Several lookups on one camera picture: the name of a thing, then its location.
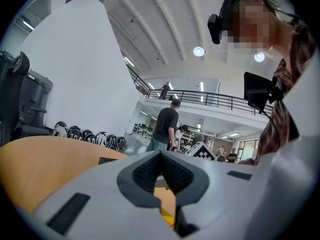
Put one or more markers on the person's plaid shirt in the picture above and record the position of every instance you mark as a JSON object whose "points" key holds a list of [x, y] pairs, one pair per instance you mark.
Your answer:
{"points": [[275, 131]]}

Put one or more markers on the black head-mounted camera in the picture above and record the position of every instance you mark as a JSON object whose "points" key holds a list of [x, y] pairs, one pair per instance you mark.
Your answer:
{"points": [[215, 29]]}

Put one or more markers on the row of black white backpacks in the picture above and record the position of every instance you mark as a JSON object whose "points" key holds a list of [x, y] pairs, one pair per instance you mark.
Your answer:
{"points": [[90, 137]]}

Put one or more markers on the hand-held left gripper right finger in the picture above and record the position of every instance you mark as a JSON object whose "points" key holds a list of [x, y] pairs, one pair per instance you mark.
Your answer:
{"points": [[220, 196]]}

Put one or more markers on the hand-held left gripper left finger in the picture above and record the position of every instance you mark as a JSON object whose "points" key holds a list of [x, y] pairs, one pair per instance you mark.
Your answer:
{"points": [[100, 196]]}

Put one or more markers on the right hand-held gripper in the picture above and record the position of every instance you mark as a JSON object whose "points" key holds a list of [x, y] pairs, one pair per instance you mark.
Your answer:
{"points": [[201, 152]]}

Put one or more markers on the ceiling tube light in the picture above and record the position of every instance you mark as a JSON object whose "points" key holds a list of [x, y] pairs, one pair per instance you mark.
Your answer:
{"points": [[129, 61], [28, 25]]}

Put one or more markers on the black chest-mounted box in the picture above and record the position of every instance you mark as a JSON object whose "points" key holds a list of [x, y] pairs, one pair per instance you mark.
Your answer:
{"points": [[257, 91]]}

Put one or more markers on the black equipment case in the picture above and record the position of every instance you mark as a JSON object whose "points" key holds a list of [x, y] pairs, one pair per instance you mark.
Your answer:
{"points": [[10, 96], [35, 101]]}

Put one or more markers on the round ceiling lamp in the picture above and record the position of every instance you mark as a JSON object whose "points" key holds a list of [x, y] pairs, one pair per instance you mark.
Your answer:
{"points": [[198, 51], [259, 56]]}

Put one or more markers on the person's head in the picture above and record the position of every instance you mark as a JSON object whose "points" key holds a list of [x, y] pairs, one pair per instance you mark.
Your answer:
{"points": [[275, 34]]}

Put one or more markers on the black balcony railing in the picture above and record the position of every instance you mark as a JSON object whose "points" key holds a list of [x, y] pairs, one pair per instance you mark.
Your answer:
{"points": [[190, 91]]}

